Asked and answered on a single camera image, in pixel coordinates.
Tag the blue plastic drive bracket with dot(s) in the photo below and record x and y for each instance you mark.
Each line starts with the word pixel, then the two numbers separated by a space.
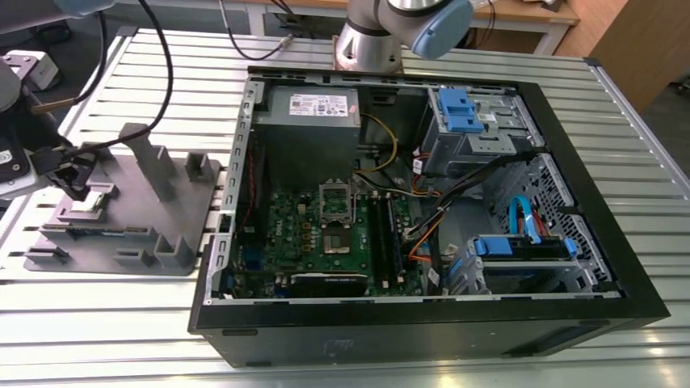
pixel 458 101

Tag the CPU socket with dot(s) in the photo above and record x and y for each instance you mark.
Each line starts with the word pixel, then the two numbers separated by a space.
pixel 338 242

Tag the grey power supply unit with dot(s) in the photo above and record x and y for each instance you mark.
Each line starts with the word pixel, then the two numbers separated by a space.
pixel 324 121

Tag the blue plastic clip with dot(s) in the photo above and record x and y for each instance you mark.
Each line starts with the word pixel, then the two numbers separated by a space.
pixel 457 275

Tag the green RAM stick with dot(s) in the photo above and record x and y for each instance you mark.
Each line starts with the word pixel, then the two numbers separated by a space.
pixel 97 233

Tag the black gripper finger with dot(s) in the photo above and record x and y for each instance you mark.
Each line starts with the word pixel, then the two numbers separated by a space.
pixel 81 186

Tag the silver CPU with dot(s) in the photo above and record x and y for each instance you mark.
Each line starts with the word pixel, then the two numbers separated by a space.
pixel 94 204

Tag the NVIDIA graphics card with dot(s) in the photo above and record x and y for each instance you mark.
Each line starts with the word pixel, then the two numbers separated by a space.
pixel 329 285

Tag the black PC case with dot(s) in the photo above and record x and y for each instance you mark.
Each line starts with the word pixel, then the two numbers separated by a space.
pixel 377 335

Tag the white box on wrist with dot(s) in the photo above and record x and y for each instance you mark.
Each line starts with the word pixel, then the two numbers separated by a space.
pixel 38 72

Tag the grey parts rack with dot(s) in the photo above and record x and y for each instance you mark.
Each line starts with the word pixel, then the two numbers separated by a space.
pixel 135 226

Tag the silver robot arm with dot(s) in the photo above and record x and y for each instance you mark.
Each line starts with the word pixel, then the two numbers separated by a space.
pixel 372 48

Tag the silver camera on black bracket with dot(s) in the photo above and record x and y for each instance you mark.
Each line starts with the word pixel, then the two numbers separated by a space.
pixel 14 186

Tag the green motherboard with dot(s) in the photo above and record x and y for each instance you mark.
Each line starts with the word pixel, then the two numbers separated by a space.
pixel 292 250

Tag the black chair base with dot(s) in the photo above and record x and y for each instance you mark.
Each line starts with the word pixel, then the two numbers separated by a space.
pixel 684 85

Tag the grey metal drive cage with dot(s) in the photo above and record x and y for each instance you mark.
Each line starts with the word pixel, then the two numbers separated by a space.
pixel 485 145

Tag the grey metal disk bay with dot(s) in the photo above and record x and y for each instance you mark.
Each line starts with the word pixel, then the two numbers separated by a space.
pixel 534 264

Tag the blue VGA port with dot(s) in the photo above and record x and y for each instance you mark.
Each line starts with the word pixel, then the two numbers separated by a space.
pixel 254 258

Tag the black hard disk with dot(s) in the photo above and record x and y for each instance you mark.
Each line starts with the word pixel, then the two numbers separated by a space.
pixel 540 248

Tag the black RAM slot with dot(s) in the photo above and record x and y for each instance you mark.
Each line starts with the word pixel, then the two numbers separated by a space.
pixel 388 242
pixel 381 242
pixel 376 242

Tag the wooden cabinet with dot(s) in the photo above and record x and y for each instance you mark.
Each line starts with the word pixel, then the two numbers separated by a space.
pixel 636 48

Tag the blue disk carrier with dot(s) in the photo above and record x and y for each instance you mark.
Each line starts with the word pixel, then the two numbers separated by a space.
pixel 493 247

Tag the white-framed wooden desk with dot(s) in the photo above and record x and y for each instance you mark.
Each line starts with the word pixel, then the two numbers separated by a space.
pixel 258 26
pixel 545 16

